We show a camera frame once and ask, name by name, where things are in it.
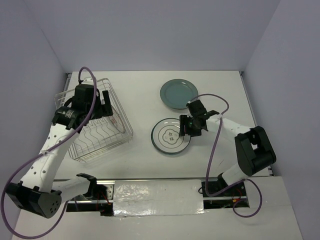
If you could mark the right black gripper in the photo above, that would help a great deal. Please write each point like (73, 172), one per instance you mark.
(184, 120)

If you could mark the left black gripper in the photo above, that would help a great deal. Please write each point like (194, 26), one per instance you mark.
(104, 110)

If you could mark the white plate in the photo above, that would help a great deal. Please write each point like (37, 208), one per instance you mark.
(166, 135)
(170, 152)

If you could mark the teal green plate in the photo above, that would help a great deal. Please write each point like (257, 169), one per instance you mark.
(176, 93)

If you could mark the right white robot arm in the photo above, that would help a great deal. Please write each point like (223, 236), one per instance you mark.
(254, 151)

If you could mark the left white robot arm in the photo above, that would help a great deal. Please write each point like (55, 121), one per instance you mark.
(35, 191)

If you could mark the wire dish rack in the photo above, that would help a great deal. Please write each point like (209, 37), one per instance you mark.
(97, 135)

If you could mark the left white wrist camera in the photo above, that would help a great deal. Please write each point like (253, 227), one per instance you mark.
(87, 82)

